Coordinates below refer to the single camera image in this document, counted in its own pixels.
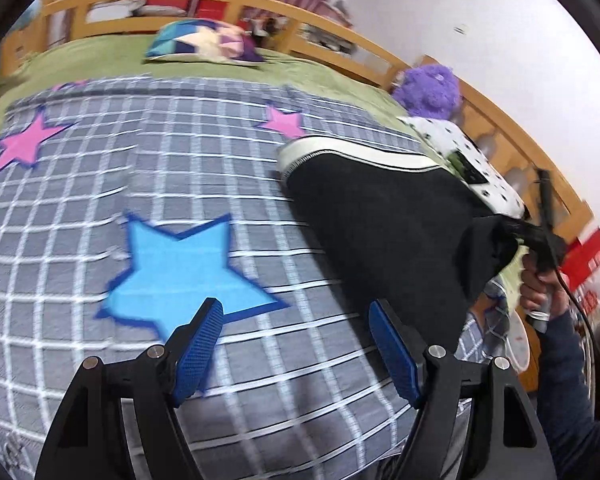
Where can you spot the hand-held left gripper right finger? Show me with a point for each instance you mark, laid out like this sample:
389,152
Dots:
395,360

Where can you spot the grey checked quilt with stars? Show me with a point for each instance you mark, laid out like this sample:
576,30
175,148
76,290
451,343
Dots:
105,170

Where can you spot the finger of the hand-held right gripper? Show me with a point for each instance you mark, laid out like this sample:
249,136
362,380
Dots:
517,232

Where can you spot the pile of papers and boxes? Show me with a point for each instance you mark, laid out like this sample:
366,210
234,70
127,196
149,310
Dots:
327,30

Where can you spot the purple plush toy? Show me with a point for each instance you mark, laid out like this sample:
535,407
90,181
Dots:
427,90

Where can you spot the red box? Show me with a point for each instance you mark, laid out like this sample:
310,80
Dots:
587,255

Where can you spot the dark green cloth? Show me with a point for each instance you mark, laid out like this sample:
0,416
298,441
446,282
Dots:
467,167

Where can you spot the person's right hand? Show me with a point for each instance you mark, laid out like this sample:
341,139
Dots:
532,285

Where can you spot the white floral pillow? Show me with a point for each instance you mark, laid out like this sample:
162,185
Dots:
445,135

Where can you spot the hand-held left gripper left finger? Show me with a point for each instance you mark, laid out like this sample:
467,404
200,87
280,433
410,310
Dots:
197,355

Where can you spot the person's right forearm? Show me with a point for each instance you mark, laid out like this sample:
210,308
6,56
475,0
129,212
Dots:
565,385

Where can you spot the colourful geometric pillow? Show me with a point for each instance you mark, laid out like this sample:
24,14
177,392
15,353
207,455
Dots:
205,42

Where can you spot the black pants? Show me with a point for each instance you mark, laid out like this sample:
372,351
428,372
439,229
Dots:
380,220

